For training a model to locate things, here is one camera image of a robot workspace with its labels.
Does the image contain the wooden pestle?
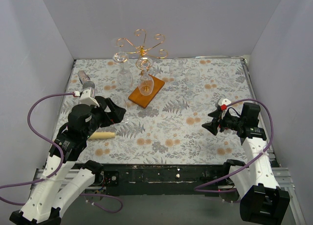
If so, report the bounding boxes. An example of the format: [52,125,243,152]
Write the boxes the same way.
[89,132,115,139]

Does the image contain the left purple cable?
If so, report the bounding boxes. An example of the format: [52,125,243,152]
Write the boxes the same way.
[0,91,123,213]

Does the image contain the ribbed clear wine glass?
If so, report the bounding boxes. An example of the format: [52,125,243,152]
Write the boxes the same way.
[117,61,134,89]

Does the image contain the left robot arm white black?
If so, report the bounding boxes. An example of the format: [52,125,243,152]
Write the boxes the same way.
[9,96,126,225]

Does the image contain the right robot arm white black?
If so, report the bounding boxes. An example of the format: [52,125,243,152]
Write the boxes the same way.
[202,99,290,225]

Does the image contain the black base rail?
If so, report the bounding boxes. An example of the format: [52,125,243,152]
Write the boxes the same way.
[86,164,226,196]

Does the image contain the round clear wine glass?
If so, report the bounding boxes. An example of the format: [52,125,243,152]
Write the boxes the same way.
[111,38,129,64]

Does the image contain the gold wire wine glass rack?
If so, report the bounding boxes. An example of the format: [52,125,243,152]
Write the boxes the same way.
[113,29,168,109]

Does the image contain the microphone on black stand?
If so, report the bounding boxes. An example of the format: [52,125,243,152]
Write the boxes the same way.
[78,70,95,90]

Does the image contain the floral patterned table mat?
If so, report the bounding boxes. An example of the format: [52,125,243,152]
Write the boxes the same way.
[67,58,251,164]

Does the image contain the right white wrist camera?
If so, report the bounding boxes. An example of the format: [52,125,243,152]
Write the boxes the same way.
[218,98,231,118]

